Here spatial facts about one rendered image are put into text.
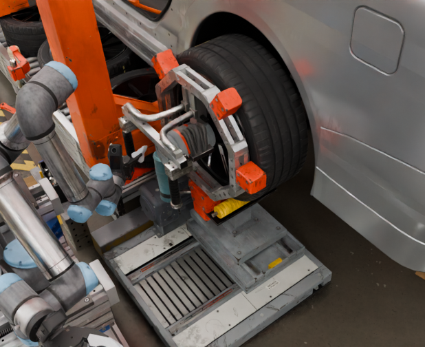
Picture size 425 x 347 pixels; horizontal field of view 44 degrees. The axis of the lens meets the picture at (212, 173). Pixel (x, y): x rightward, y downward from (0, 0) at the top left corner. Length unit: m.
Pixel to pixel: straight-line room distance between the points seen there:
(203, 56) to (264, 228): 0.98
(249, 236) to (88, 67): 1.08
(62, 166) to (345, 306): 1.52
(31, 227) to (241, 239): 1.41
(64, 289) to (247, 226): 1.40
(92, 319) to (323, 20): 1.18
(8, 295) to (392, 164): 1.08
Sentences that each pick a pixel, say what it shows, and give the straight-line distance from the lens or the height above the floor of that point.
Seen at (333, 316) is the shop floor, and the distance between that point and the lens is 2.58.
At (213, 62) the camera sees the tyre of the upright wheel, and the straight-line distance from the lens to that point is 1.93.
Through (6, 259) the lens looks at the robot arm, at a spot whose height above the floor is 1.05.
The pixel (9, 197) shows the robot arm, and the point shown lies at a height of 1.34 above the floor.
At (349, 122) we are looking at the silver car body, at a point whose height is 1.17.
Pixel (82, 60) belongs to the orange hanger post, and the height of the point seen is 1.13.
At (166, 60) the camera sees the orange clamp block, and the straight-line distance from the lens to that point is 2.10.
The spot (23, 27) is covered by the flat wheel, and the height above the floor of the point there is 0.50.
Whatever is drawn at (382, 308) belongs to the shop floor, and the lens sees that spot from 2.65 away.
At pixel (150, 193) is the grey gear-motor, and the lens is 2.53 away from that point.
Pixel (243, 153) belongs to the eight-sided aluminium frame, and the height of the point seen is 0.94.
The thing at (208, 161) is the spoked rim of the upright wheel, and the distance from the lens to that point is 2.33.
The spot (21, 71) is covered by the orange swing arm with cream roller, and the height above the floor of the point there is 0.48.
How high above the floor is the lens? 2.19
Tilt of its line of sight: 44 degrees down
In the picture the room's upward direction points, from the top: 4 degrees counter-clockwise
